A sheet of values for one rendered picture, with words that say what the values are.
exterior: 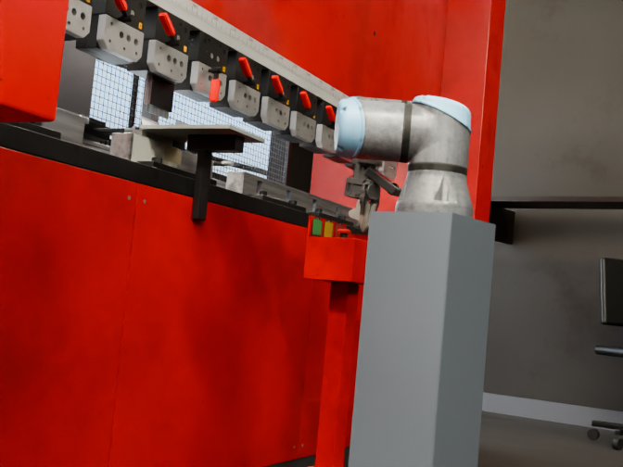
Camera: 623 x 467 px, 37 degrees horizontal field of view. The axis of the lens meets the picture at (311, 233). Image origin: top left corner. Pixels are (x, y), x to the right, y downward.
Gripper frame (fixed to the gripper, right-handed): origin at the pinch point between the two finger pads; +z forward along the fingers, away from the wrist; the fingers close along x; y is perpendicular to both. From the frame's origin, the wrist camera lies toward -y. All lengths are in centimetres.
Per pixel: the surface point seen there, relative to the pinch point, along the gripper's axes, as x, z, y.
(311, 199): -32, -9, 43
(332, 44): -37, -65, 47
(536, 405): -354, 82, 62
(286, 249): 3.5, 9.9, 24.0
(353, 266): 14.6, 11.5, -6.8
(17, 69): 200, 2, -93
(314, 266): 15.1, 13.3, 5.5
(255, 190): 6.5, -6.6, 37.2
